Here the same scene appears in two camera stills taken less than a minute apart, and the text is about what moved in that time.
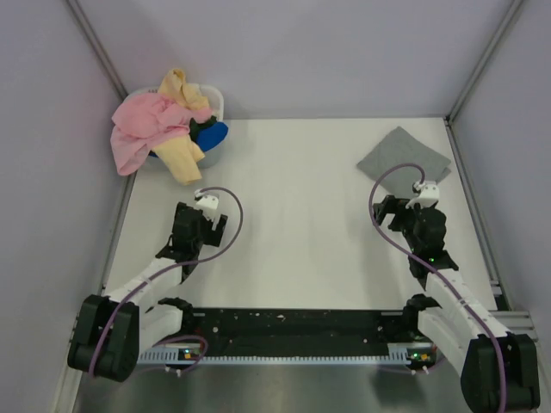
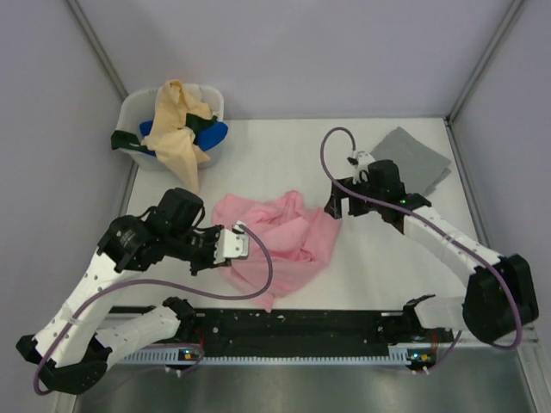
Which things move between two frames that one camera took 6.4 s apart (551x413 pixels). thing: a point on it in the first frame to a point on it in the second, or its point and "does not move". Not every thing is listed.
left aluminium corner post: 97,49 does not move
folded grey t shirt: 399,147 does not move
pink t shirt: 142,121 to 302,242
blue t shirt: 207,138 does not move
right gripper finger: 390,205 to 334,204
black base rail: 296,331 does not move
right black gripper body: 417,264 to 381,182
